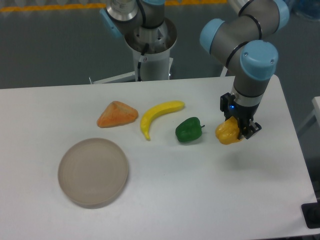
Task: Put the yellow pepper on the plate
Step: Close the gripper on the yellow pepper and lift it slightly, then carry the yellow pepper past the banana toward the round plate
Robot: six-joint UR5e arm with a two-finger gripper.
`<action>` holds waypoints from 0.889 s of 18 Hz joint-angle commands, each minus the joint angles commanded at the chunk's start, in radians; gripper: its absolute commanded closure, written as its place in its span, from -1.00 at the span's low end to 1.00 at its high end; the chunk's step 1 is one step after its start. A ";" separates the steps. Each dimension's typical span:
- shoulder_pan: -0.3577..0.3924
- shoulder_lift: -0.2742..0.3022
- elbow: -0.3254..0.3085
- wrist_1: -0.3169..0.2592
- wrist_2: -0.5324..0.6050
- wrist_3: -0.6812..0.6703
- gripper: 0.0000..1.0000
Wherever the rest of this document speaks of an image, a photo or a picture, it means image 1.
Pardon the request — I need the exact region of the yellow toy bell pepper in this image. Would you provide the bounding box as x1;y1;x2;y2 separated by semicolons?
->
215;116;241;145

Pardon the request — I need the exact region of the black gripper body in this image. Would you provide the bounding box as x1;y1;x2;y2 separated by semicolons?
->
220;92;258;126

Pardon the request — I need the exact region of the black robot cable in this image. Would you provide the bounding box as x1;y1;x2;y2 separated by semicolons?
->
136;43;150;82

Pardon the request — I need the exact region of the beige round plate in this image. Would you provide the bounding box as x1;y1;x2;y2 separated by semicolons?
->
57;138;129;209

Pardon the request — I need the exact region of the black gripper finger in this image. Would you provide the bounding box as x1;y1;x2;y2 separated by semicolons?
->
238;119;262;140

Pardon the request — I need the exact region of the black clamp at table edge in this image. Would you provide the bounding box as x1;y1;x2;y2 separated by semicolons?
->
301;202;320;229

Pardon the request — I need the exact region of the white furniture at right edge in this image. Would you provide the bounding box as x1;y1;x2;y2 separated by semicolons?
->
296;96;320;137

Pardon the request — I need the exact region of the green toy bell pepper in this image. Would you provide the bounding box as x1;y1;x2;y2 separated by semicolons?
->
175;116;205;143

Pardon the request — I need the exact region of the yellow toy banana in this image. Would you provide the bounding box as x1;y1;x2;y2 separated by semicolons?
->
140;100;185;141

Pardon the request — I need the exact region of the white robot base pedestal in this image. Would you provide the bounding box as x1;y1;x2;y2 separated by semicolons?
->
91;17;177;84

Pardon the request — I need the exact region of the orange toy sandwich triangle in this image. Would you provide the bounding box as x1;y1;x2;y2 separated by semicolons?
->
96;101;139;128

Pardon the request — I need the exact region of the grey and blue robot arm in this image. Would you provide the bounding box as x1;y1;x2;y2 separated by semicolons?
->
100;0;290;140

